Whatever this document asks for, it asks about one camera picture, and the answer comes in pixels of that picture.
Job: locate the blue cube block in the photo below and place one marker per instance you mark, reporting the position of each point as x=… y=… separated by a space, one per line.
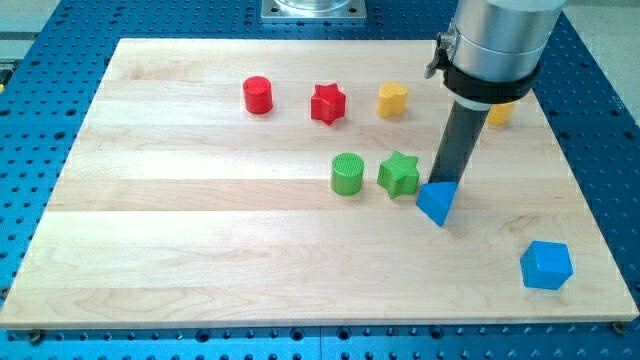
x=546 y=265

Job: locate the blue triangle block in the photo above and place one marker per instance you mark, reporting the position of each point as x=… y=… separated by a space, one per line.
x=436 y=199

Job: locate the green cylinder block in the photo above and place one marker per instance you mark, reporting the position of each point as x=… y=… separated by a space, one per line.
x=347 y=174

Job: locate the yellow heart block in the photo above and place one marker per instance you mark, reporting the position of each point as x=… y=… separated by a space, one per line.
x=392 y=99

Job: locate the red cylinder block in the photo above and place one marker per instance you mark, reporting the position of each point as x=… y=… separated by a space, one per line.
x=258 y=95

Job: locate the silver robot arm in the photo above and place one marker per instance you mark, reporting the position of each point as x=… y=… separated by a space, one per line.
x=501 y=40

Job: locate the light wooden board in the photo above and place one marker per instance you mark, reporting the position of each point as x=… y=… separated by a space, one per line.
x=178 y=208

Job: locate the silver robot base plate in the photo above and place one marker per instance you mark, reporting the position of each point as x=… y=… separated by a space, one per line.
x=301 y=10

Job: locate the black pusher rod tool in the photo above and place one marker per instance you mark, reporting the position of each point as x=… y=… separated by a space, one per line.
x=462 y=130

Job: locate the yellow block behind rod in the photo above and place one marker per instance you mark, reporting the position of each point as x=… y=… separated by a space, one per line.
x=500 y=114

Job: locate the green star block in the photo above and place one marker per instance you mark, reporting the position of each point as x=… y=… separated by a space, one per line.
x=399 y=174

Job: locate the red star block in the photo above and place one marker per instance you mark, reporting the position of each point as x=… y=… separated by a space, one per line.
x=328 y=103

